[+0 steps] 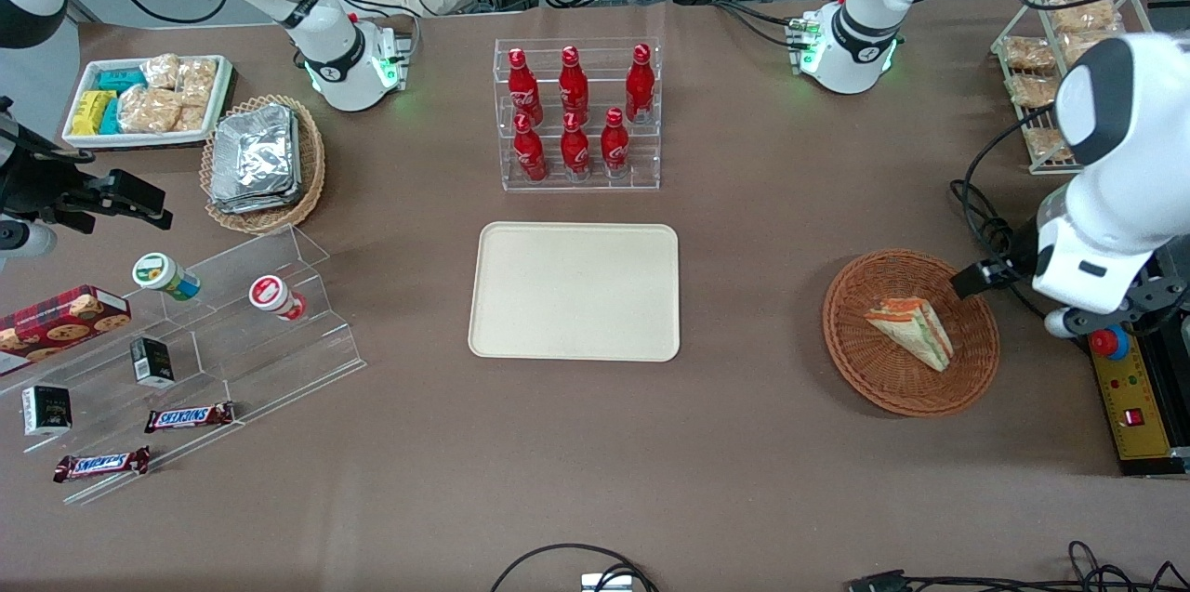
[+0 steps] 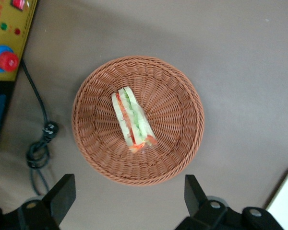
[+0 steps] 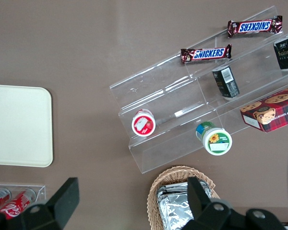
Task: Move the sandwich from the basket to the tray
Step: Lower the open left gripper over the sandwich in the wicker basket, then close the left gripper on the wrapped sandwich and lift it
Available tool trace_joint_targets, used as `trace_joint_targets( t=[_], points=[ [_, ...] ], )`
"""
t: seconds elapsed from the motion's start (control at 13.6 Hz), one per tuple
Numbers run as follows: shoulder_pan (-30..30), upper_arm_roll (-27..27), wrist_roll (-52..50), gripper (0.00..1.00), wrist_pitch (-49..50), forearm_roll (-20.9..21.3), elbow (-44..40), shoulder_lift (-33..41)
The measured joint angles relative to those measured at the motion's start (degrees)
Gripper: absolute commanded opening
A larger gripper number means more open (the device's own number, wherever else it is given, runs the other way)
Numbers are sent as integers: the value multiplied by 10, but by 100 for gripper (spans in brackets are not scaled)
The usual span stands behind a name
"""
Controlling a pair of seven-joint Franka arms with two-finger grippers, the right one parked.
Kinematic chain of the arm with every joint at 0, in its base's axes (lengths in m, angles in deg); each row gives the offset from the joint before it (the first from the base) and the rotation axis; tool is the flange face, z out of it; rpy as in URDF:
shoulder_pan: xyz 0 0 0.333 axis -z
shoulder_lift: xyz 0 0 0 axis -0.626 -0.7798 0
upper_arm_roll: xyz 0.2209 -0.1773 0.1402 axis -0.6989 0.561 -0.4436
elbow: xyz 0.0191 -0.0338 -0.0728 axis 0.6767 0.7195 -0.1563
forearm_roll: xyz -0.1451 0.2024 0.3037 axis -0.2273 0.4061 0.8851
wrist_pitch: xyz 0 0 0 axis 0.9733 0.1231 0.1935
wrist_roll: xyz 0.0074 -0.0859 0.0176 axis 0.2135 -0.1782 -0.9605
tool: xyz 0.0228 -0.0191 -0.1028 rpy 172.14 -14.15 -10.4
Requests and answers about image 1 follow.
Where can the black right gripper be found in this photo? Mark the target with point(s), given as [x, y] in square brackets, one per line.
[39, 186]

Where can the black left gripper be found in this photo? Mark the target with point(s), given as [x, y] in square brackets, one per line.
[1020, 256]

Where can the triangular sandwich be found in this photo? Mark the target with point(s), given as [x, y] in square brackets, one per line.
[916, 332]

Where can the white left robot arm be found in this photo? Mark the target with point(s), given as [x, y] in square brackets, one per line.
[1130, 174]

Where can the white rectangular snack tray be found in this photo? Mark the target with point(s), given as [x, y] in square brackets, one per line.
[79, 81]

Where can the light woven wicker basket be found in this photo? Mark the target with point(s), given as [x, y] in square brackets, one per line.
[311, 174]

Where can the round brown wicker basket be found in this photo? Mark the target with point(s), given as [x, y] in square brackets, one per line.
[883, 378]

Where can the beige plastic serving tray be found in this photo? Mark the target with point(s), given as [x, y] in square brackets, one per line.
[574, 291]

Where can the green lid snack cup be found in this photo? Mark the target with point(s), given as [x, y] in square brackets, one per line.
[163, 274]

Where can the small teal snack pack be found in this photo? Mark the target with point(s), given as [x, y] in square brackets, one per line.
[111, 118]

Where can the black appliance housing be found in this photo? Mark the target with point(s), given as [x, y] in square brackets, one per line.
[1179, 388]

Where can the clear bag of crackers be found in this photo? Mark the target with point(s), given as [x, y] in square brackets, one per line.
[191, 118]
[160, 72]
[197, 81]
[149, 109]

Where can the yellow snack pack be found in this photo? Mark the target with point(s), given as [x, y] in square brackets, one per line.
[91, 111]

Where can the silver foil packs stack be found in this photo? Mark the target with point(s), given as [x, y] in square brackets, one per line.
[253, 160]

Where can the yellow control panel red button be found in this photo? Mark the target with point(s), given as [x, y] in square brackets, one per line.
[1130, 406]

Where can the long teal snack pack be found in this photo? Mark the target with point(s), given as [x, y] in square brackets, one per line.
[121, 80]

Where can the red cookie box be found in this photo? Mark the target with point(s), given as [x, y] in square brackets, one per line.
[60, 322]

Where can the red lid snack cup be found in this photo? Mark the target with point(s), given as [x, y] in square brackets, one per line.
[274, 296]

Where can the clear acrylic stepped display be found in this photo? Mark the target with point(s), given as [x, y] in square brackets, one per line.
[251, 360]

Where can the clear bag of rice snacks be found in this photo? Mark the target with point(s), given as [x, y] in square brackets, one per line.
[1034, 90]
[1046, 144]
[1029, 53]
[1083, 16]
[1083, 44]

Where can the snickers chocolate bar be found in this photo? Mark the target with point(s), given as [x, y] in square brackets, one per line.
[102, 465]
[189, 417]

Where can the small black white-edged box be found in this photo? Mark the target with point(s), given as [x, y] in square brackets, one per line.
[46, 410]

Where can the red cola bottle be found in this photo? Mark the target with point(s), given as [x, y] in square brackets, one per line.
[523, 90]
[530, 153]
[574, 88]
[575, 151]
[614, 146]
[640, 85]

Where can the clear acrylic bottle rack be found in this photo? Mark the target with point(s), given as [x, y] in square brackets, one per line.
[595, 183]

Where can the small silver device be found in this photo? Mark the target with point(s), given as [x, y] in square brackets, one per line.
[606, 583]

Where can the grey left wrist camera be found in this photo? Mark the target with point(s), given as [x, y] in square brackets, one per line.
[1064, 322]

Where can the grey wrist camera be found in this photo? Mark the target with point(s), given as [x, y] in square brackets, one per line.
[26, 239]
[1064, 322]

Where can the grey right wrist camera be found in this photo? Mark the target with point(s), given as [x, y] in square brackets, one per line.
[26, 239]

